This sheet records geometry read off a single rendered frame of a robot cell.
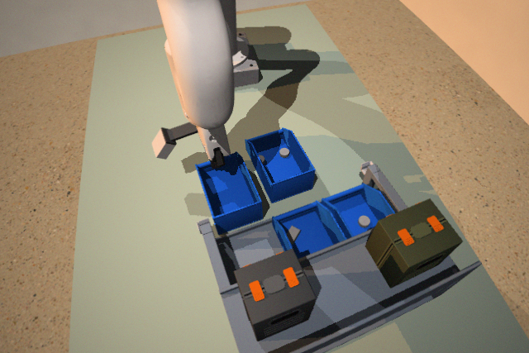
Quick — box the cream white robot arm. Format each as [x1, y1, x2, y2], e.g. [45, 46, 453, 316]
[152, 0, 249, 160]

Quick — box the blue bin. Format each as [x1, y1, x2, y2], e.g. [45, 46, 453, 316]
[245, 128, 315, 203]
[321, 184, 395, 239]
[272, 201, 346, 258]
[195, 152, 263, 235]

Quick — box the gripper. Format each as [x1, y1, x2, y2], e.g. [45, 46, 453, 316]
[191, 122, 231, 169]

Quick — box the grey metal shelf frame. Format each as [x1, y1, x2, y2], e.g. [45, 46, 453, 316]
[197, 161, 482, 353]

